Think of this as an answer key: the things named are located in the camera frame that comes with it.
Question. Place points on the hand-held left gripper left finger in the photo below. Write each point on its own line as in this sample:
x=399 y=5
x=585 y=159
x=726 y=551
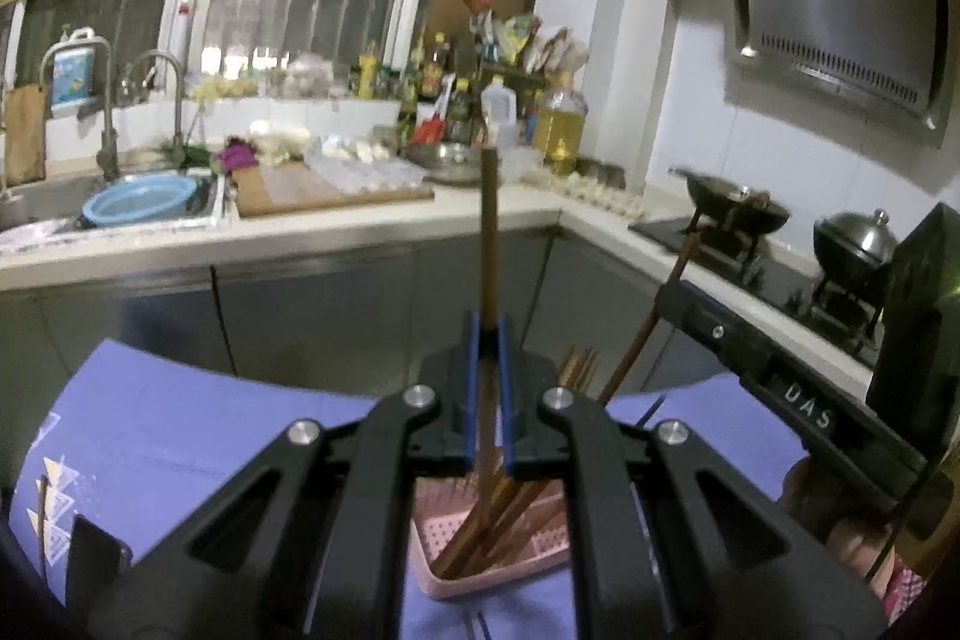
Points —
x=471 y=392

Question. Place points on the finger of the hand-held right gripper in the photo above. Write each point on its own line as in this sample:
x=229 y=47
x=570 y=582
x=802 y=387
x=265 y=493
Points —
x=694 y=302

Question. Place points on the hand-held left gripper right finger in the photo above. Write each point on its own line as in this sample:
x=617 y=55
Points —
x=505 y=392

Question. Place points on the single long brown chopstick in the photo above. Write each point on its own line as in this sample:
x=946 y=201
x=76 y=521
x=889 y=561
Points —
x=489 y=235
x=652 y=317

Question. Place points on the bundle of wooden chopsticks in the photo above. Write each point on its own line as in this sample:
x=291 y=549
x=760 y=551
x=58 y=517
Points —
x=517 y=512

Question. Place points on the pink perforated plastic basket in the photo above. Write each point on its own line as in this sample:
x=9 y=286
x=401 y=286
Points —
x=517 y=550

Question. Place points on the person's right hand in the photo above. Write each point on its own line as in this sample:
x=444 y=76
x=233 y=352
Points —
x=832 y=512

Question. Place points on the black gas stove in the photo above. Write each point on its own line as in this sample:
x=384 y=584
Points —
x=765 y=280

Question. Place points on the dark lidded wok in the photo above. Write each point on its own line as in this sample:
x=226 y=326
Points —
x=855 y=242

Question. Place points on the kitchen counter with cabinets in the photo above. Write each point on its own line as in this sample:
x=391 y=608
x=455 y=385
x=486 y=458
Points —
x=315 y=295

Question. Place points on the large cooking oil bottle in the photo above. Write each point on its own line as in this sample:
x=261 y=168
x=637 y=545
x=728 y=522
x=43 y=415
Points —
x=562 y=130

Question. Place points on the steel mixing bowl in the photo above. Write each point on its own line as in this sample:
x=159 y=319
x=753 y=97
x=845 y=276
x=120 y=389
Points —
x=444 y=160

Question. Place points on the clear plastic egg tray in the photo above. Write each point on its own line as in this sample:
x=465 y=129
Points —
x=364 y=164

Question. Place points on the large flat cutting board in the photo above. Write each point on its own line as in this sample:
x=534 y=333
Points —
x=300 y=190

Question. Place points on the white plastic jug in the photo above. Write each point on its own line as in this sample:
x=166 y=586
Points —
x=499 y=111

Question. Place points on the blue printed tablecloth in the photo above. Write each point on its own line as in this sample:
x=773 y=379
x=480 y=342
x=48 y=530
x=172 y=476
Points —
x=187 y=415

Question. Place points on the row of condiment bottles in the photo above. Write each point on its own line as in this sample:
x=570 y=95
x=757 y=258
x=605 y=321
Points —
x=420 y=85

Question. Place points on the steel range hood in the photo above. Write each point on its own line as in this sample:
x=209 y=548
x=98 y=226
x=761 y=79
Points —
x=832 y=3

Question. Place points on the blue plastic basin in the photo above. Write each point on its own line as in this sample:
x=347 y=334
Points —
x=139 y=199

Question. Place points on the black smartphone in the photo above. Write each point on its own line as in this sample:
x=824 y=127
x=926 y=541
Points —
x=97 y=561

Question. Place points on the curved steel faucet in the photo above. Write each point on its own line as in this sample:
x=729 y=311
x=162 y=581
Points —
x=169 y=85

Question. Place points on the steel kitchen sink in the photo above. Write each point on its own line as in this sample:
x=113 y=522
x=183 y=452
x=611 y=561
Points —
x=45 y=212

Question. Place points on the square steel faucet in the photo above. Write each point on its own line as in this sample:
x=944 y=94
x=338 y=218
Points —
x=105 y=108

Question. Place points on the blue label detergent bottle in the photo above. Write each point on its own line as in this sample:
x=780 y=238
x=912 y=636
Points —
x=73 y=74

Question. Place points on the leaning wooden cutting board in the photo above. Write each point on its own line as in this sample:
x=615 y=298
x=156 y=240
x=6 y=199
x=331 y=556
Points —
x=25 y=134

